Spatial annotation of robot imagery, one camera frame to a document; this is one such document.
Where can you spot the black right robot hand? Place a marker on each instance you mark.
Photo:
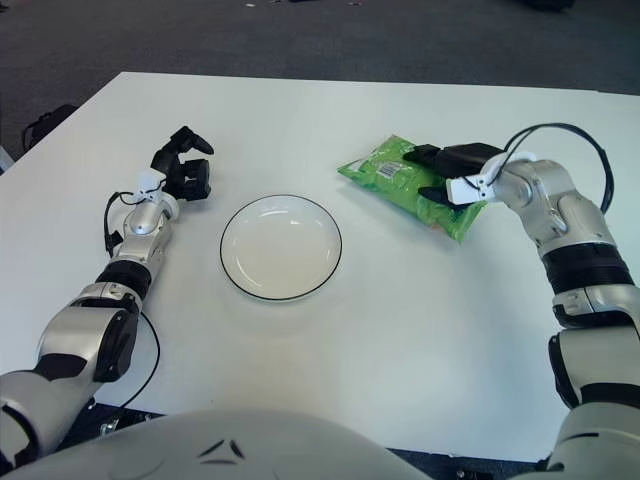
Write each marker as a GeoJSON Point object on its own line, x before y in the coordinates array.
{"type": "Point", "coordinates": [460, 160]}

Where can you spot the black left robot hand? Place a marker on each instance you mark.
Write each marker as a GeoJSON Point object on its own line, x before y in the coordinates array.
{"type": "Point", "coordinates": [175, 175]}

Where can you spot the green snack bag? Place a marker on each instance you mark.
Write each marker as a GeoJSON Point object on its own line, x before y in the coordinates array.
{"type": "Point", "coordinates": [380, 170]}

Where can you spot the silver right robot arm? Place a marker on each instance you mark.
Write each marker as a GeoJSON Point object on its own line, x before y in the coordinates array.
{"type": "Point", "coordinates": [565, 210]}

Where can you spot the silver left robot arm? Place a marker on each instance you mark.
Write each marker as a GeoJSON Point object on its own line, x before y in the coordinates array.
{"type": "Point", "coordinates": [140, 225]}

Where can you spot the white plate with black rim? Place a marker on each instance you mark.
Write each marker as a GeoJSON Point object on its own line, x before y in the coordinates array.
{"type": "Point", "coordinates": [280, 250]}

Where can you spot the black bag on floor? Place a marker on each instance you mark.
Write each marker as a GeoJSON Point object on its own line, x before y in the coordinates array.
{"type": "Point", "coordinates": [50, 120]}

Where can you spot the white table leg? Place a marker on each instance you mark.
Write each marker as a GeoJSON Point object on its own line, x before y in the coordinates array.
{"type": "Point", "coordinates": [5, 159]}

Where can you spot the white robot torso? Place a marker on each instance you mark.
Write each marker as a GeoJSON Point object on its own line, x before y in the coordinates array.
{"type": "Point", "coordinates": [225, 450]}

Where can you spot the metal bracket with screws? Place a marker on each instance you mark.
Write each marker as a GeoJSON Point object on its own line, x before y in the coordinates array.
{"type": "Point", "coordinates": [107, 426]}

